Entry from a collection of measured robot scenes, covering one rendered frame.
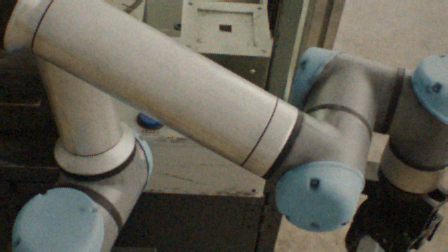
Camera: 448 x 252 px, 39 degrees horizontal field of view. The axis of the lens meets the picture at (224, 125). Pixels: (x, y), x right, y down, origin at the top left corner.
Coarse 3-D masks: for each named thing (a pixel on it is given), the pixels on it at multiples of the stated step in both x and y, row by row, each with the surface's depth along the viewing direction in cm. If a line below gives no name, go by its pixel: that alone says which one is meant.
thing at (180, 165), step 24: (120, 120) 106; (168, 144) 106; (192, 144) 106; (168, 168) 110; (192, 168) 110; (216, 168) 111; (240, 168) 111; (168, 192) 115; (192, 192) 115; (216, 192) 115; (240, 192) 115
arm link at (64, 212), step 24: (48, 192) 84; (72, 192) 84; (96, 192) 87; (24, 216) 81; (48, 216) 82; (72, 216) 82; (96, 216) 82; (24, 240) 79; (48, 240) 79; (72, 240) 80; (96, 240) 81
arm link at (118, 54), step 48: (0, 0) 53; (48, 0) 55; (96, 0) 57; (0, 48) 57; (48, 48) 56; (96, 48) 55; (144, 48) 56; (144, 96) 56; (192, 96) 56; (240, 96) 57; (240, 144) 57; (288, 144) 56; (336, 144) 58; (288, 192) 56; (336, 192) 55
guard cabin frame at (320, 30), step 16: (272, 0) 143; (320, 0) 92; (336, 0) 92; (272, 16) 145; (320, 16) 94; (336, 16) 94; (272, 32) 146; (304, 32) 99; (320, 32) 97; (336, 32) 96; (304, 48) 99; (320, 48) 99; (288, 96) 111
